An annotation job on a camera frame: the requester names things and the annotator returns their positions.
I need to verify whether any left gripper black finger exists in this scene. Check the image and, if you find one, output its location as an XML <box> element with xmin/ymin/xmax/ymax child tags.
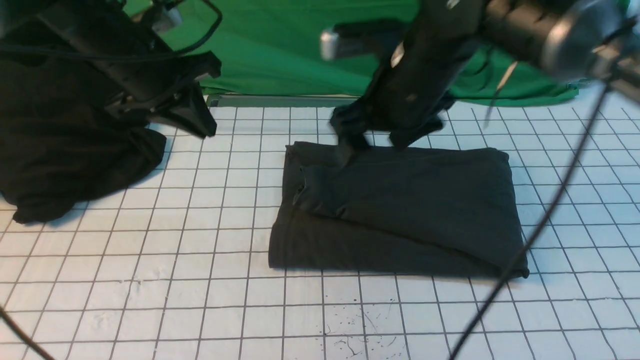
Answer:
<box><xmin>150</xmin><ymin>89</ymin><xmax>217</xmax><ymax>139</ymax></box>

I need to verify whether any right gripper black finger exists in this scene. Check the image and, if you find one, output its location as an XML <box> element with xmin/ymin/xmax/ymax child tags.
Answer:
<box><xmin>329</xmin><ymin>102</ymin><xmax>371</xmax><ymax>167</ymax></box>
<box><xmin>389</xmin><ymin>115</ymin><xmax>444</xmax><ymax>150</ymax></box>

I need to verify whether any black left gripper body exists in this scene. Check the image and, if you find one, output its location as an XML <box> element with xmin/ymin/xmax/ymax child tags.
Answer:
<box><xmin>36</xmin><ymin>5</ymin><xmax>222</xmax><ymax>121</ymax></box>

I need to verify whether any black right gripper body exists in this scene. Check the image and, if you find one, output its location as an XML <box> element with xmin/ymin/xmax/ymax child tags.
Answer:
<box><xmin>358</xmin><ymin>0</ymin><xmax>487</xmax><ymax>131</ymax></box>

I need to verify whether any gray long-sleeve top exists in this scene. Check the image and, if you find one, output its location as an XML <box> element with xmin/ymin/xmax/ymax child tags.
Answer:
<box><xmin>268</xmin><ymin>141</ymin><xmax>524</xmax><ymax>278</ymax></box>

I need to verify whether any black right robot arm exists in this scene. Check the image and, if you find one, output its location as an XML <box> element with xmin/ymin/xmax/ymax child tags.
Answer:
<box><xmin>320</xmin><ymin>0</ymin><xmax>639</xmax><ymax>164</ymax></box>

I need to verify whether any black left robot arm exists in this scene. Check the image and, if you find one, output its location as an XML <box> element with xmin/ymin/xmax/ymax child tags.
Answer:
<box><xmin>1</xmin><ymin>0</ymin><xmax>223</xmax><ymax>139</ymax></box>

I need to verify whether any black crumpled garment pile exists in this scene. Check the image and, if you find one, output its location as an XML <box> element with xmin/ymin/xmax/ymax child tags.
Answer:
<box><xmin>0</xmin><ymin>20</ymin><xmax>167</xmax><ymax>225</ymax></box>

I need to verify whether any green backdrop cloth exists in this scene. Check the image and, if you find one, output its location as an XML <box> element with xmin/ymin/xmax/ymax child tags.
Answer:
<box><xmin>122</xmin><ymin>0</ymin><xmax>631</xmax><ymax>107</ymax></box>

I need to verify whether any silver binder clip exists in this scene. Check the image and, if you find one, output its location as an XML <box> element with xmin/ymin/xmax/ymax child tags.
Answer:
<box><xmin>567</xmin><ymin>78</ymin><xmax>592</xmax><ymax>91</ymax></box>

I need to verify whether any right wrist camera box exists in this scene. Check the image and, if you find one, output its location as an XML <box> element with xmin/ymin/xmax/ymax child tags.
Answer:
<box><xmin>319</xmin><ymin>18</ymin><xmax>405</xmax><ymax>61</ymax></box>

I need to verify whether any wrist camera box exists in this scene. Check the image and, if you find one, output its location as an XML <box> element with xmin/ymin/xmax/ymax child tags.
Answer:
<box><xmin>319</xmin><ymin>18</ymin><xmax>405</xmax><ymax>61</ymax></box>
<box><xmin>132</xmin><ymin>0</ymin><xmax>184</xmax><ymax>35</ymax></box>

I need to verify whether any gray metal table rail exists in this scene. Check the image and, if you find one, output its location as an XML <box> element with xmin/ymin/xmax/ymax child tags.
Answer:
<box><xmin>206</xmin><ymin>93</ymin><xmax>357</xmax><ymax>108</ymax></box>

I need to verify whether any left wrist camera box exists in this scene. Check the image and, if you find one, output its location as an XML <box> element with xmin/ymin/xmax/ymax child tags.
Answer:
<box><xmin>132</xmin><ymin>0</ymin><xmax>184</xmax><ymax>35</ymax></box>

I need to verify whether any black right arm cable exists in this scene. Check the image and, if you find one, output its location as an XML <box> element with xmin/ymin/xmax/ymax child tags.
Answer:
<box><xmin>447</xmin><ymin>80</ymin><xmax>613</xmax><ymax>360</ymax></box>

